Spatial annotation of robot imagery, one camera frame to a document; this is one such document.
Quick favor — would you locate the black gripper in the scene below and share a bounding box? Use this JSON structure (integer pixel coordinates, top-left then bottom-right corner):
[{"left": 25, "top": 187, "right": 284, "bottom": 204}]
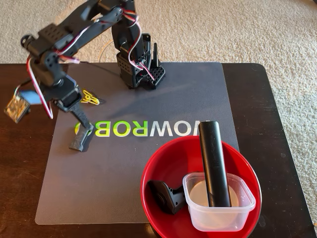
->
[{"left": 31, "top": 56, "right": 95, "bottom": 132}]

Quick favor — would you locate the black remote control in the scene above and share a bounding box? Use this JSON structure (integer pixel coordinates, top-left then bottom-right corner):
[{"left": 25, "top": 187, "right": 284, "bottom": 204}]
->
[{"left": 199, "top": 120, "right": 232, "bottom": 208}]

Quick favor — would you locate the clear plastic container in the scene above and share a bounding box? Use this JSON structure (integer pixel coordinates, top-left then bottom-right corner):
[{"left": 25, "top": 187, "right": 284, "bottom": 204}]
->
[{"left": 182, "top": 173, "right": 257, "bottom": 233}]

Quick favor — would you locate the red bowl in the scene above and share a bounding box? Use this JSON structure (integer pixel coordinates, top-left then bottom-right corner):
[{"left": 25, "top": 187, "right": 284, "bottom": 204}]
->
[{"left": 140, "top": 135, "right": 263, "bottom": 238}]

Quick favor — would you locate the gray printed desk mat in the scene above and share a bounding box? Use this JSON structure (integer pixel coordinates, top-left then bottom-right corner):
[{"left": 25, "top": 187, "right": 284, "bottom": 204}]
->
[{"left": 34, "top": 61, "right": 240, "bottom": 226}]

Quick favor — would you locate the yellow wire clip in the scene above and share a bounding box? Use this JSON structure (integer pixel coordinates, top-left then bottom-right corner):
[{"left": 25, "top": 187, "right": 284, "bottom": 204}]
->
[{"left": 81, "top": 89, "right": 101, "bottom": 105}]

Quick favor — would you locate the red white servo cable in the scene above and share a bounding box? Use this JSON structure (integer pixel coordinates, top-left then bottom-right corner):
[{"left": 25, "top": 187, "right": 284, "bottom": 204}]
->
[
  {"left": 26, "top": 57, "right": 54, "bottom": 119},
  {"left": 53, "top": 21, "right": 107, "bottom": 62},
  {"left": 121, "top": 7, "right": 157, "bottom": 81}
]

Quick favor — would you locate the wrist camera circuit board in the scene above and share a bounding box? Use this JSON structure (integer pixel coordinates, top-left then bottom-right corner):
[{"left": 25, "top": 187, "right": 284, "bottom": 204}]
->
[{"left": 3, "top": 90, "right": 43, "bottom": 124}]

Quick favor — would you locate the black plastic bracket part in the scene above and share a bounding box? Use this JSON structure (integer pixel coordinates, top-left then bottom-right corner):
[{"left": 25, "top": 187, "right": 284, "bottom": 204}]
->
[{"left": 146, "top": 179, "right": 188, "bottom": 216}]

